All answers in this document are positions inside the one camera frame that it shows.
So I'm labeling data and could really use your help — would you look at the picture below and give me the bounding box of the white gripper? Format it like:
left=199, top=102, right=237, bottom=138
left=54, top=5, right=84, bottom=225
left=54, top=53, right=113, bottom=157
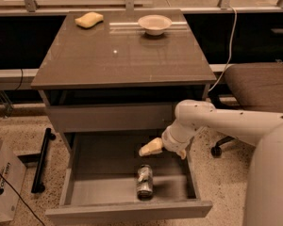
left=139, top=123, right=195, bottom=160

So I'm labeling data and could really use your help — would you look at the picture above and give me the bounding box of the green 7up can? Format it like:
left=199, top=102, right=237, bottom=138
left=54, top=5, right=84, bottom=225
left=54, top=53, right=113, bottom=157
left=137, top=165, right=153, bottom=200

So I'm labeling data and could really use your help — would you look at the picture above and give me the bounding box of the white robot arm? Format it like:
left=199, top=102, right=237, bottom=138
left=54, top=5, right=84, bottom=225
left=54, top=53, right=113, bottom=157
left=139, top=100, right=283, bottom=226

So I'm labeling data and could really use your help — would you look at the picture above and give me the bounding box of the closed grey top drawer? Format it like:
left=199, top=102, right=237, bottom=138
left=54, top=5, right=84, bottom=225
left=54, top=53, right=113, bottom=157
left=46, top=104, right=175, bottom=133

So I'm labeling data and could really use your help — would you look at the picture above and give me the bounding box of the grey drawer cabinet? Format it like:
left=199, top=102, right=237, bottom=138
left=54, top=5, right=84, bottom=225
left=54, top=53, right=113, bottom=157
left=30, top=8, right=217, bottom=226

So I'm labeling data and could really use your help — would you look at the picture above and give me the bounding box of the grey office chair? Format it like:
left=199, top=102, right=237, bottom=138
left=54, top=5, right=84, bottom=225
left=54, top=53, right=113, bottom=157
left=208, top=62, right=283, bottom=157

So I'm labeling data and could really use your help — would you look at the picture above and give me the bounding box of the white bowl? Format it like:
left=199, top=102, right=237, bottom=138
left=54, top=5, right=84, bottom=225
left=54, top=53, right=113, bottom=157
left=138, top=15, right=172, bottom=36

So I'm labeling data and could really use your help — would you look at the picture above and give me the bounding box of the black metal stand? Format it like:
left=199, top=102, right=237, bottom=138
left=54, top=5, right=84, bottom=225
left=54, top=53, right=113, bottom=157
left=18, top=128, right=56, bottom=194

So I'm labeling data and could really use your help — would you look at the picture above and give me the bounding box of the yellow sponge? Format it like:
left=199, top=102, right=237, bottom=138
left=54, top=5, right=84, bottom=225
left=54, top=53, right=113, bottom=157
left=75, top=12, right=104, bottom=28

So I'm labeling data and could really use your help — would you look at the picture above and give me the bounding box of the white cardboard box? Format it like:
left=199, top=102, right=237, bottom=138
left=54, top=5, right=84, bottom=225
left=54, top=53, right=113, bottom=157
left=0, top=138, right=26, bottom=222

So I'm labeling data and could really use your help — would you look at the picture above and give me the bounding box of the white cable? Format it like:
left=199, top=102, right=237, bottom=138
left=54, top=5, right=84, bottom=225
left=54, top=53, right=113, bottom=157
left=208, top=5, right=239, bottom=93

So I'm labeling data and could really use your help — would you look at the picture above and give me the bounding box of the black cable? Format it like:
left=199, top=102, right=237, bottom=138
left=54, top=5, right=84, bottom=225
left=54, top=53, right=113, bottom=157
left=0, top=155, right=46, bottom=226

